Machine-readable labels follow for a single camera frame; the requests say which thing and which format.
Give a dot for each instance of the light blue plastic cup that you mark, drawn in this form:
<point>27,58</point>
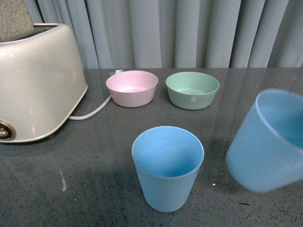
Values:
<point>167,160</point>
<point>267,151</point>

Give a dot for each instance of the pink plastic bowl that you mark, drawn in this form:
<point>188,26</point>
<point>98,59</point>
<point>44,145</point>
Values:
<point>133,88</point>

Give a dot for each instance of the green plastic bowl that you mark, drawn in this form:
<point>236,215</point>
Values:
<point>192,90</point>

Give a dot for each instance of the grey pleated curtain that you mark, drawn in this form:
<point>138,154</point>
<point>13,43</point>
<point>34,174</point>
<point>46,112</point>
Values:
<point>180,33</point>

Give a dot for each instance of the cream toaster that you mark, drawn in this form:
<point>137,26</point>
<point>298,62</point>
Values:
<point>41,83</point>

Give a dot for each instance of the slice of toast bread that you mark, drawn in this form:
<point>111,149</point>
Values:
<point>14,19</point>

